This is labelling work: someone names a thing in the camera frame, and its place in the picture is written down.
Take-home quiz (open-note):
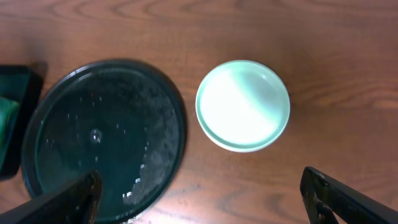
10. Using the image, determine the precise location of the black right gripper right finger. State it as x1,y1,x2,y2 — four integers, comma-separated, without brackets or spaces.
300,166,397,224

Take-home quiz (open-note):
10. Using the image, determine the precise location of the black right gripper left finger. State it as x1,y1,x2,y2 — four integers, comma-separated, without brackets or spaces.
1,170,102,224

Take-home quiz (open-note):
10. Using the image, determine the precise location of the green scouring sponge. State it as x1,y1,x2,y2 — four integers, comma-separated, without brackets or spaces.
1,96,20,147

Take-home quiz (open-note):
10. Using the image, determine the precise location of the mint green plate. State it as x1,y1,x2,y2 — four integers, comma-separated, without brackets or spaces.
195,60,290,152

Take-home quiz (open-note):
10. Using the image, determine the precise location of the black round tray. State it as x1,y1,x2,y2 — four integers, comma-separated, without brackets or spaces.
21,59,187,223

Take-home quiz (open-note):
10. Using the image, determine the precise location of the black rectangular tray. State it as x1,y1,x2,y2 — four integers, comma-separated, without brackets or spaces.
1,65,43,180

